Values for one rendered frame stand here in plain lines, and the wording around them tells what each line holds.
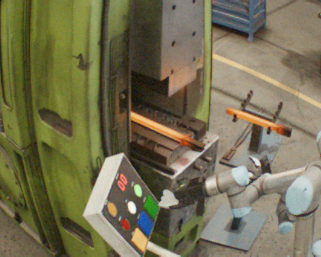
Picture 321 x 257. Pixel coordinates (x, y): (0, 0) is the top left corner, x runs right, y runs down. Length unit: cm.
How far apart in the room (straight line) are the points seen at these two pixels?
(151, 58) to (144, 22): 17
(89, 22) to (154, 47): 33
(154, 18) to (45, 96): 66
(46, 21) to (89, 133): 55
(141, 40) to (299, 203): 94
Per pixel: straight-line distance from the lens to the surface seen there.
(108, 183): 165
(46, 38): 196
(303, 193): 134
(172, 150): 213
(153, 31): 178
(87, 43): 166
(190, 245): 280
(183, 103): 240
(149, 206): 180
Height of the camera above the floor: 229
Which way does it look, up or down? 35 degrees down
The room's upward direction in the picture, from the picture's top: 1 degrees clockwise
